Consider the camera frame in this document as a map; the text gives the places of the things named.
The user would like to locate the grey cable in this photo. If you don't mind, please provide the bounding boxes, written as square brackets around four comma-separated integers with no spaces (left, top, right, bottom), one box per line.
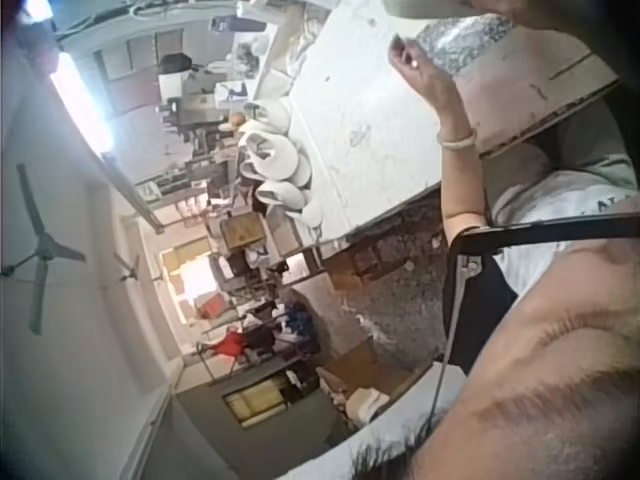
[427,249,459,434]

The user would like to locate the blue cloth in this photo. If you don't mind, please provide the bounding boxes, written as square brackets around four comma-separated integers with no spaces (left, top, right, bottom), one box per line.
[282,302,313,337]

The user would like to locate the pale bangle bracelet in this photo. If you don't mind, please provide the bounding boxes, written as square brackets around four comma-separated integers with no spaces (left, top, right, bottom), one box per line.
[436,127,479,152]

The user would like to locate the large grey ceiling fan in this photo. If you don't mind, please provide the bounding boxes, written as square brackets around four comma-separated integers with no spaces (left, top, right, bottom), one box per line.
[0,162,87,336]

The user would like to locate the black strap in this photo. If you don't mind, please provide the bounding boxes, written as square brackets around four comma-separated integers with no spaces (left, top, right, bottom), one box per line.
[447,213,640,251]

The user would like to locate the cluttered workshop racks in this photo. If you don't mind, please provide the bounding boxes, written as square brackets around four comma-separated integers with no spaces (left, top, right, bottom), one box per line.
[192,234,324,386]

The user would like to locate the small grey ceiling fan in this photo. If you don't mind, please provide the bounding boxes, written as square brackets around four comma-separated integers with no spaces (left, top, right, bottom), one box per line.
[112,252,145,286]

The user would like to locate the brown cardboard carton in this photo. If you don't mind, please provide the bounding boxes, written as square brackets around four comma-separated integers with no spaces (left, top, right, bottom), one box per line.
[317,339,419,404]

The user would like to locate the row of white shoe uppers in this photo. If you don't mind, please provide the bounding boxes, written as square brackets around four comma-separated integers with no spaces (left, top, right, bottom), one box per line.
[237,96,327,232]

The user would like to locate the person's left hand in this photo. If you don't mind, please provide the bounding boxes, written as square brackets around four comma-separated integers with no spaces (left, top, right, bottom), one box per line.
[388,35,475,135]

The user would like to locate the fluorescent tube light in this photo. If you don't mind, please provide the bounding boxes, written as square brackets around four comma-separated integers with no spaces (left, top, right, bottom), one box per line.
[48,49,115,157]

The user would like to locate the grey patterned fabric piece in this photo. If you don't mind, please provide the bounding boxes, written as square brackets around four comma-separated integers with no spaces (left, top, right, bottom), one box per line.
[413,13,517,77]

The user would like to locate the black bag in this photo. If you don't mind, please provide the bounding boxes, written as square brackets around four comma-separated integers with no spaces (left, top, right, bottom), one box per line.
[158,51,194,72]

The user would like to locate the white work table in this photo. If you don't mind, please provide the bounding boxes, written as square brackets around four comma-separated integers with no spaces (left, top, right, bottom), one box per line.
[248,0,494,239]

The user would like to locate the red cloth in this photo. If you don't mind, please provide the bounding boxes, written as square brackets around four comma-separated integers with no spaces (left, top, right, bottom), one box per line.
[213,330,247,359]

